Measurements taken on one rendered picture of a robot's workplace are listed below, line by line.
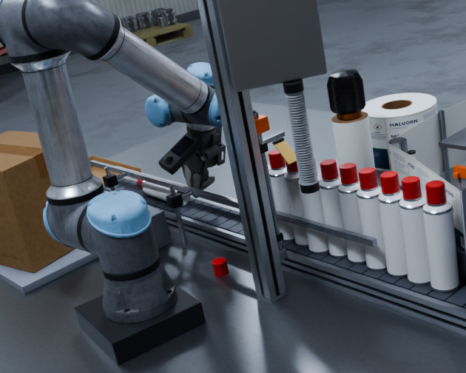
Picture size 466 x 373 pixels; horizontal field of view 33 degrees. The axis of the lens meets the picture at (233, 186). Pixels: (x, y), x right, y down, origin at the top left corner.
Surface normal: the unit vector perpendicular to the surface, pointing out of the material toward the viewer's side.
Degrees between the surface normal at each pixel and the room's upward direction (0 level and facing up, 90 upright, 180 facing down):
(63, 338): 0
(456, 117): 90
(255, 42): 90
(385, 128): 90
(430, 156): 90
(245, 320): 0
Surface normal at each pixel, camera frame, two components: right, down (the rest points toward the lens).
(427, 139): 0.69, 0.14
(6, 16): -0.70, 0.11
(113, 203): -0.08, -0.89
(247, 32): 0.09, 0.34
